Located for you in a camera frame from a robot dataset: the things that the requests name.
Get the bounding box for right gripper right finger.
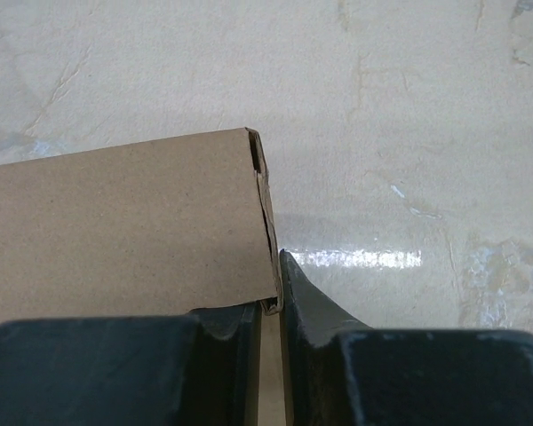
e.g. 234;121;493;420
279;251;533;425

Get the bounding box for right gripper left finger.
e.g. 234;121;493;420
0;303;261;425

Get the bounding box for brown cardboard box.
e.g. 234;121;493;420
0;126;290;426

